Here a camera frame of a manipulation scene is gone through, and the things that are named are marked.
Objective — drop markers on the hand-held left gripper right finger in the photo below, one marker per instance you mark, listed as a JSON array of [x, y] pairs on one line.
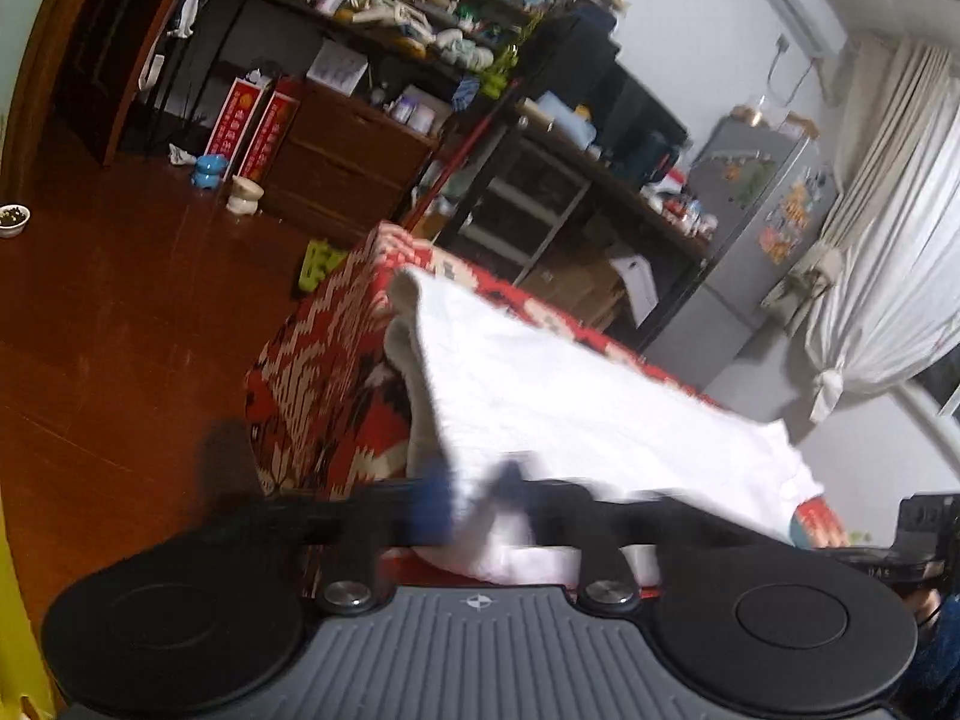
[[511, 493]]

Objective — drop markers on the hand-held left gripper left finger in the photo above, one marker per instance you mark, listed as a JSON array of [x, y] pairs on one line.
[[431, 511]]

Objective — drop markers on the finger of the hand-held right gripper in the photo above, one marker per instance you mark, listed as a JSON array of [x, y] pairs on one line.
[[870, 556]]

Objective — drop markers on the white shirt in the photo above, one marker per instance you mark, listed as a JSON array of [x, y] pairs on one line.
[[570, 405]]

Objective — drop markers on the person's right forearm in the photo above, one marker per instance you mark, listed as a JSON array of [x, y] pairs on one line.
[[937, 660]]

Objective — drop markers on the red patterned blanket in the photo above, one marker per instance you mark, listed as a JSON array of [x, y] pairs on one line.
[[322, 390]]

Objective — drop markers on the stack of flattened cardboard boxes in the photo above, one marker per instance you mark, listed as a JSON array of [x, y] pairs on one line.
[[577, 285]]

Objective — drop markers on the white cardboard box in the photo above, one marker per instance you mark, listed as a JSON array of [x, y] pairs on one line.
[[636, 289]]

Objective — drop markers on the green plastic stool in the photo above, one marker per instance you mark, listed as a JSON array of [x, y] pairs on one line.
[[321, 266]]

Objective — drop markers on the beige cloth bag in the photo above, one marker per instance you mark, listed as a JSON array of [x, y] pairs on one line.
[[810, 285]]

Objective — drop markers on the white drawer unit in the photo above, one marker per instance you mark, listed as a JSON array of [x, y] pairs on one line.
[[525, 202]]

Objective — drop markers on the white curtain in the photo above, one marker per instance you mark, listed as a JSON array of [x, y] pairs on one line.
[[885, 240]]

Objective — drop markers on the grey refrigerator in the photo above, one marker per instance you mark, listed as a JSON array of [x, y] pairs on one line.
[[735, 240]]

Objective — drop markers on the red pole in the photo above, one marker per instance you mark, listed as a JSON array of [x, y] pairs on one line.
[[465, 154]]

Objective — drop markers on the colourful fridge magnets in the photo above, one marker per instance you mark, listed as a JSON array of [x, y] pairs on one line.
[[795, 210]]

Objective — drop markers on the wooden drawer cabinet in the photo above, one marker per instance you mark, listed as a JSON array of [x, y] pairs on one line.
[[345, 157]]

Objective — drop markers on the white pet bowl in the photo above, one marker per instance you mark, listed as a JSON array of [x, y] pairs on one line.
[[245, 196]]

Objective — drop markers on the blue pet bowl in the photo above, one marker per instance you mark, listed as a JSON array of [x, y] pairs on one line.
[[208, 172]]

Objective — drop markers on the black monitor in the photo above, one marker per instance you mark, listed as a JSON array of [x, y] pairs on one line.
[[637, 105]]

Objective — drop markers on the tall red box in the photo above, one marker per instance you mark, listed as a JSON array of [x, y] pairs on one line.
[[234, 127], [274, 131]]

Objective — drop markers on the cluttered shelf rack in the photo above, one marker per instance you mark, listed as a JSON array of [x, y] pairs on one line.
[[390, 7]]

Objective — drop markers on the small white bowl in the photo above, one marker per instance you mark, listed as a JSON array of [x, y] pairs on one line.
[[13, 221]]

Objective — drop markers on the wooden door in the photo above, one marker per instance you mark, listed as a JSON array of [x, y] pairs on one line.
[[97, 37]]

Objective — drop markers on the white window frame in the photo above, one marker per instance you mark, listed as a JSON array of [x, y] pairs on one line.
[[934, 420]]

